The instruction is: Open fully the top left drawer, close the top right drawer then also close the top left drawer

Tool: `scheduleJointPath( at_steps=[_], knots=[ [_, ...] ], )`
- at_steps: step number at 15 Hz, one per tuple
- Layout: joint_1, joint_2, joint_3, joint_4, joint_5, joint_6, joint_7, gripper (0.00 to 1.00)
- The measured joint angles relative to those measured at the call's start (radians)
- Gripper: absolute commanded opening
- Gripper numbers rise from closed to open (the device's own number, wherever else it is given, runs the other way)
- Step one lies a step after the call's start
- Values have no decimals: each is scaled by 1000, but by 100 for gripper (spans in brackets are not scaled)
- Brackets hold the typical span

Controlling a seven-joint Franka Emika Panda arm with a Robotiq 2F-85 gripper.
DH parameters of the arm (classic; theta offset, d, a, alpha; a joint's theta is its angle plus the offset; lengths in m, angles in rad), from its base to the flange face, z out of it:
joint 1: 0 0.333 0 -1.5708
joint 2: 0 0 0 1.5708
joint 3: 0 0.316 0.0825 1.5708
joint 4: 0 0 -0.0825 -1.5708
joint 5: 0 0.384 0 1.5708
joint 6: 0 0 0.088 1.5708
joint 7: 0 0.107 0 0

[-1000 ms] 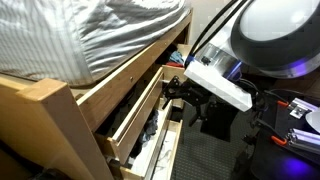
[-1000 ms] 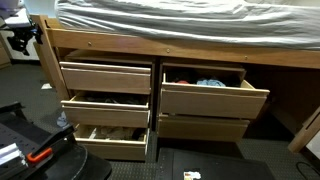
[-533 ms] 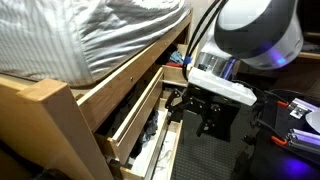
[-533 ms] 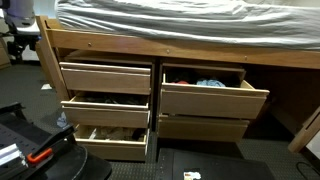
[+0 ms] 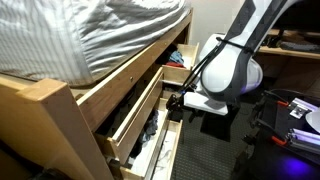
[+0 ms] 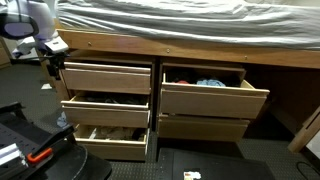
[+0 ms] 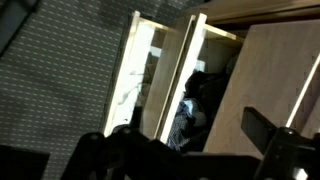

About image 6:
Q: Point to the blue garment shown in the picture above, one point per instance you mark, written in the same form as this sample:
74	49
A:
210	82

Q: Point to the pale crumpled garment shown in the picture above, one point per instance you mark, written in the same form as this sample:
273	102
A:
113	133

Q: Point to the blue crumpled cloth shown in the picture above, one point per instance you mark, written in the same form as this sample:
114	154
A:
62	120

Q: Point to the slanted wooden post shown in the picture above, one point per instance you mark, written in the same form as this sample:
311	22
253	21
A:
305	133

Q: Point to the red garment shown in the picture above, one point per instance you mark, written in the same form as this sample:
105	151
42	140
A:
182	82

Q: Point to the black perforated breadboard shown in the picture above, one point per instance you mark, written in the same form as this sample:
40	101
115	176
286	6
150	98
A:
20	133

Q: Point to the white paper scrap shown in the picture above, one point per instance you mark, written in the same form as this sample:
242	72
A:
46	86

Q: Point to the light wooden drawer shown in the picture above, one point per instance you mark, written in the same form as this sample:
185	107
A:
213	103
106	116
110	151
106	81
200	130

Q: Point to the silver aluminium extrusion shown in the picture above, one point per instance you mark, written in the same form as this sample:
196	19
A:
11	156

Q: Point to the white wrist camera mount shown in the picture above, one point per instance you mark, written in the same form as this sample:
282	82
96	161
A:
56	45

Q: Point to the orange and black clamp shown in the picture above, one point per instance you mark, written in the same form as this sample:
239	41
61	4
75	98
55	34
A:
40	155

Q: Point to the black computer tower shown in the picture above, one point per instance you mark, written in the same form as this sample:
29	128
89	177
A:
226	166

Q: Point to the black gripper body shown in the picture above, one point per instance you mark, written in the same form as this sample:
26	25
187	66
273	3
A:
56	60

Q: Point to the wooden bed frame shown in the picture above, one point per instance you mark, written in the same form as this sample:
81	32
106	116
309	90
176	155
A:
200	50

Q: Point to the mattress with grey sheet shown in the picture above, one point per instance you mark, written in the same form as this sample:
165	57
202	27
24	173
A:
183	20

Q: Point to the black garment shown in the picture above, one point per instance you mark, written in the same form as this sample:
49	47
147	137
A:
110	99

